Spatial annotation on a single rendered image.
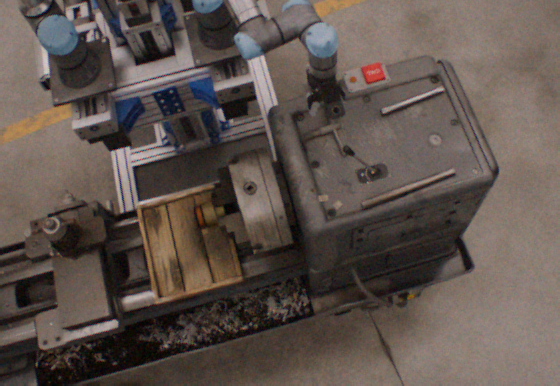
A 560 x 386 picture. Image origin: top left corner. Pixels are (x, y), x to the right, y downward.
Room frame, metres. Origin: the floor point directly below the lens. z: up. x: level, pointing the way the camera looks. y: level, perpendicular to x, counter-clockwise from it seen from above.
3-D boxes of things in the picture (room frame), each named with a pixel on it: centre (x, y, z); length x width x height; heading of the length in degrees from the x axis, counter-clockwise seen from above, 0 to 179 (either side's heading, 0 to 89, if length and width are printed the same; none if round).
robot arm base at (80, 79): (1.32, 0.60, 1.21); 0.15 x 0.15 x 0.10
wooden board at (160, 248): (0.73, 0.35, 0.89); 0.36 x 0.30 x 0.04; 5
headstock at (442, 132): (0.80, -0.31, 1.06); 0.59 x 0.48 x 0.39; 95
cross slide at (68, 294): (0.71, 0.72, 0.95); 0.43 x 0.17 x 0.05; 5
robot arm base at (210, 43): (1.35, 0.10, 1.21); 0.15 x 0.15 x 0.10
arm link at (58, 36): (1.33, 0.60, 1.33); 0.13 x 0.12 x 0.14; 25
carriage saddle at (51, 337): (0.70, 0.77, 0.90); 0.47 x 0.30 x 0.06; 5
